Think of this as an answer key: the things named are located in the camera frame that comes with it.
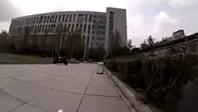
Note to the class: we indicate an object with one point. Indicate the grey concrete slab pavement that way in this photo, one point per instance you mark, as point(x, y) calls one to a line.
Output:
point(51, 88)

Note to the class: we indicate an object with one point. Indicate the cluster of trees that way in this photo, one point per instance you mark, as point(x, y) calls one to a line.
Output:
point(149, 42)

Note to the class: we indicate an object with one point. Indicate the grass area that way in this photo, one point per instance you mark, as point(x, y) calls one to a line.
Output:
point(10, 57)

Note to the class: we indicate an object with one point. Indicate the dark green hedge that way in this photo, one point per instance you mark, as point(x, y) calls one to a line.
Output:
point(159, 76)

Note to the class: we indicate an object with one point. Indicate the sloped grey wall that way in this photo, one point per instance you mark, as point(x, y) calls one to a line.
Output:
point(188, 41)

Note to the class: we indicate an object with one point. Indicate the pale concrete kerb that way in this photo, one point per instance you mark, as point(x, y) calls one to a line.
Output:
point(134, 99)

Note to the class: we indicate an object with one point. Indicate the small distant building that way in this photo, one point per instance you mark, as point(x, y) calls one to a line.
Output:
point(178, 34)

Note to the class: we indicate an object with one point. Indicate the large grey curved building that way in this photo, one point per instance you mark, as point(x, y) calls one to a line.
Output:
point(99, 25)

